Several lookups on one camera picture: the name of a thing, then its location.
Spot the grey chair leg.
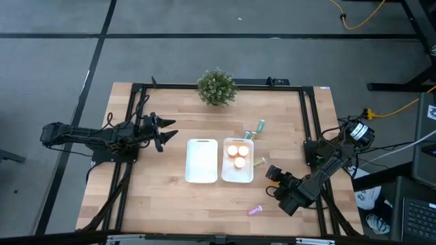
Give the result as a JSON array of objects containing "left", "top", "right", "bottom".
[{"left": 0, "top": 148, "right": 27, "bottom": 165}]

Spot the black bracket bar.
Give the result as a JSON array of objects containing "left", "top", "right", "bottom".
[{"left": 234, "top": 76, "right": 291, "bottom": 87}]

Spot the black laptop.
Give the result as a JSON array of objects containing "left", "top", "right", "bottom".
[{"left": 390, "top": 176, "right": 436, "bottom": 243}]

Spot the yellow extension cord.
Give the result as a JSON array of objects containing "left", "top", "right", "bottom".
[{"left": 362, "top": 85, "right": 436, "bottom": 121}]

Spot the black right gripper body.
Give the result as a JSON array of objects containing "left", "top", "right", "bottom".
[{"left": 266, "top": 165, "right": 309, "bottom": 217}]

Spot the white bag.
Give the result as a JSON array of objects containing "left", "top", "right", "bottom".
[{"left": 353, "top": 168, "right": 383, "bottom": 211}]

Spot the yellow floor cable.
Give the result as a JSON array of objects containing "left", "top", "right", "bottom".
[{"left": 328, "top": 0, "right": 388, "bottom": 31}]

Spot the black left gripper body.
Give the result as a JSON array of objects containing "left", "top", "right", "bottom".
[{"left": 140, "top": 111, "right": 164, "bottom": 153}]

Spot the white shoe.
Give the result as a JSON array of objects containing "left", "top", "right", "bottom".
[{"left": 366, "top": 213, "right": 391, "bottom": 235}]

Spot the white plastic bin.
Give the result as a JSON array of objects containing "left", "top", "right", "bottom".
[
  {"left": 185, "top": 138, "right": 219, "bottom": 184},
  {"left": 221, "top": 137, "right": 255, "bottom": 184}
]

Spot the black aluminium table frame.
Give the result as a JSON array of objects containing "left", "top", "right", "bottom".
[{"left": 77, "top": 76, "right": 364, "bottom": 238}]

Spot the white cable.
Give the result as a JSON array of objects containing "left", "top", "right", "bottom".
[{"left": 369, "top": 129, "right": 436, "bottom": 164}]

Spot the black computer tower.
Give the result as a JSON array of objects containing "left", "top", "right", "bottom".
[{"left": 411, "top": 92, "right": 436, "bottom": 190}]

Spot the small green potted plant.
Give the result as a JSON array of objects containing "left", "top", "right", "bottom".
[{"left": 196, "top": 67, "right": 238, "bottom": 108}]

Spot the black camera mount rail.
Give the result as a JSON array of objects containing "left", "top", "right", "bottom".
[{"left": 0, "top": 229, "right": 436, "bottom": 245}]

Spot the black desk frame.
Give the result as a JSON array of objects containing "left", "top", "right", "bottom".
[{"left": 367, "top": 0, "right": 436, "bottom": 93}]

